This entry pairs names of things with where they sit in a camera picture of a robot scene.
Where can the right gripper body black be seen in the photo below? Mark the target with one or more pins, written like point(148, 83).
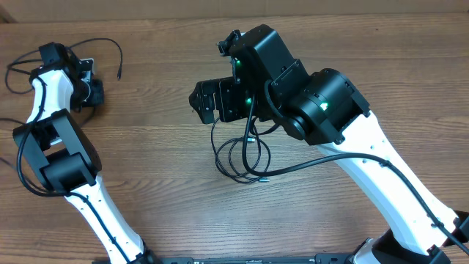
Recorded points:
point(235, 100)

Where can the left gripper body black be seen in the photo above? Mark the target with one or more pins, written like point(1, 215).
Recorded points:
point(97, 90)

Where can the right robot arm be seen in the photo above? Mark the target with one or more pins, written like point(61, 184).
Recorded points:
point(326, 110)

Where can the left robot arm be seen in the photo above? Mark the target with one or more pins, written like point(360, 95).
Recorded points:
point(56, 159)

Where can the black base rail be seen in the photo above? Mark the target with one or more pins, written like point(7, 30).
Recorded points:
point(256, 259)

